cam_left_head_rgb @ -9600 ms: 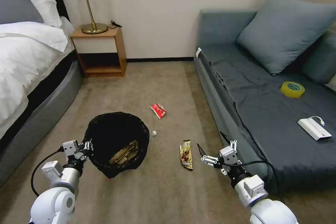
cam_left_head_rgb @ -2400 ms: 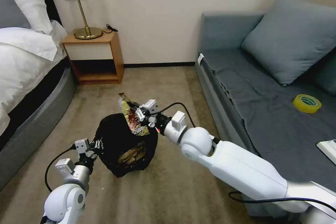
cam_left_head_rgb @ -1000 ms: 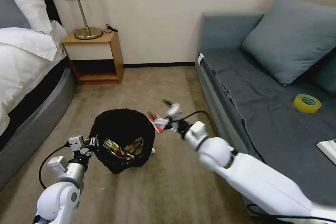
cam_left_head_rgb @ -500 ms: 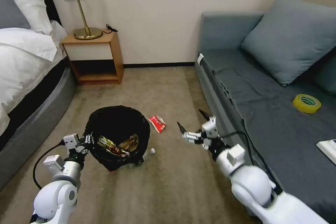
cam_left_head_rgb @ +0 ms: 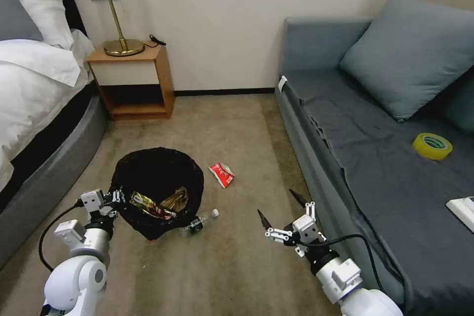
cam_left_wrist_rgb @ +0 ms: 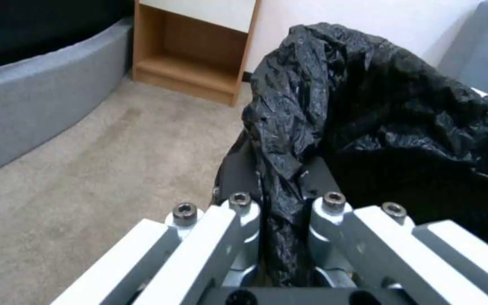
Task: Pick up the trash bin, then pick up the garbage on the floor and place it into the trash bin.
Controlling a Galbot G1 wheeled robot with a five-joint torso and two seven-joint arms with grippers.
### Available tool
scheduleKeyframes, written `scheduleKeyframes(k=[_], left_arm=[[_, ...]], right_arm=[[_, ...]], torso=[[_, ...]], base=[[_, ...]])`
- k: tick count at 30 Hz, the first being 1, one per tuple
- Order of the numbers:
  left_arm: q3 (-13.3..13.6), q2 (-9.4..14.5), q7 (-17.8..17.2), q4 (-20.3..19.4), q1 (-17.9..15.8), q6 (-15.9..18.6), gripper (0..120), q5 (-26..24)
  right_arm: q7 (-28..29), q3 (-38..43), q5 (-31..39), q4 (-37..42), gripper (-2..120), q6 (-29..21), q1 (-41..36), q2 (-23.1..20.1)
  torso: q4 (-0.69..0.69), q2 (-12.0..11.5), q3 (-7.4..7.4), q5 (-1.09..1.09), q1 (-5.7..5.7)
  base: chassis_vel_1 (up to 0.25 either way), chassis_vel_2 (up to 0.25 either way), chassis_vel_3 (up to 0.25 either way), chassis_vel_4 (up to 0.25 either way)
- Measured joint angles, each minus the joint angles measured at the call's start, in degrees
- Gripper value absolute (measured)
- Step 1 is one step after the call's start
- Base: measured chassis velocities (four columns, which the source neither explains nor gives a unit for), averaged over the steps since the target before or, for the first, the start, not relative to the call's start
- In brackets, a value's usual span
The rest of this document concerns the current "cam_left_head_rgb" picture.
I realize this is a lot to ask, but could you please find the gold brown snack wrapper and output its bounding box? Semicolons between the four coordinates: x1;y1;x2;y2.
128;190;177;221

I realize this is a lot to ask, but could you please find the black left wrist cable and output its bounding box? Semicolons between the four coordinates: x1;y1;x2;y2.
38;201;86;273

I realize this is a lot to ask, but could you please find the black headboard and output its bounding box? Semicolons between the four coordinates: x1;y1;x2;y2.
58;0;88;38

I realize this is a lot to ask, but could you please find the wooden nightstand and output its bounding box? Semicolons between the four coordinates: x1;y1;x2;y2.
85;39;176;121

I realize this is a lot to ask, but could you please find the white duvet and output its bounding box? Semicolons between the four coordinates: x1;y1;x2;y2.
0;28;96;192

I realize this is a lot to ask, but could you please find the black trash bin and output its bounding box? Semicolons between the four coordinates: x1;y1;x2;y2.
110;147;205;241

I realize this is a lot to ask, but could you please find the clear plastic bottle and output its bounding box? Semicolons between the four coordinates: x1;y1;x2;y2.
179;209;220;237

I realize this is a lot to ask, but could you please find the grey bed base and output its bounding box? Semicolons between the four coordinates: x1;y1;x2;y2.
0;80;109;269

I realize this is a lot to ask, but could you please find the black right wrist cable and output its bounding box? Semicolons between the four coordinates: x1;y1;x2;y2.
295;234;387;291

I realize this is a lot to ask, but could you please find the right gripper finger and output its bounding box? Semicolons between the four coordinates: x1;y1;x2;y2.
257;209;294;245
288;188;316;225

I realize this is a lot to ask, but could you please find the large blue grey cushion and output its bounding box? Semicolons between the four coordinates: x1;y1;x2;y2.
339;0;474;123

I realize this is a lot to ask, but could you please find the white flat device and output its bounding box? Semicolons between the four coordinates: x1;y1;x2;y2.
445;195;474;234

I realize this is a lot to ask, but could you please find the yellow tape roll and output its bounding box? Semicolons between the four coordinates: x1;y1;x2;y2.
411;132;454;161

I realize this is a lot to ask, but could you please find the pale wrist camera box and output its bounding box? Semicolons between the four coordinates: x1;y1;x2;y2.
80;189;107;212
291;215;318;239

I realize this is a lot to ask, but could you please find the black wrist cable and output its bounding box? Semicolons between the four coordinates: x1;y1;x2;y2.
38;201;86;273
295;234;387;291

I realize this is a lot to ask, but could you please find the dark grey sofa cover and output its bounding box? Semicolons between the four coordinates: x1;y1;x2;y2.
295;67;474;316

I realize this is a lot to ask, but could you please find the red snack wrapper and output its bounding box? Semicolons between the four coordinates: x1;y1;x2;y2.
208;161;236;190

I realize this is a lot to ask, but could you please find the grey pillow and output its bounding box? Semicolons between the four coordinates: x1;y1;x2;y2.
0;0;44;43

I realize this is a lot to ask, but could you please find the blue grey sofa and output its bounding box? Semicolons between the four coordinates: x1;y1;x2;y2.
274;16;474;316

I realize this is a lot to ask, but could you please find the white pillow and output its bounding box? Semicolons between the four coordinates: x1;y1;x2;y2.
5;0;75;50

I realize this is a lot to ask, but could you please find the crumpled gold foil wrapper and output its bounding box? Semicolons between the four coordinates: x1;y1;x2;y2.
159;187;190;214

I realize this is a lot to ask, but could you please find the black lamp cord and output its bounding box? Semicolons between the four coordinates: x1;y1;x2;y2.
142;33;166;50

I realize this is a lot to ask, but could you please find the dark teal cushion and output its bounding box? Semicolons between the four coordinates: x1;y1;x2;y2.
441;71;474;136

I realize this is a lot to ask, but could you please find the brass table lamp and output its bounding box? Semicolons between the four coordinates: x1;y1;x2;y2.
63;0;146;58

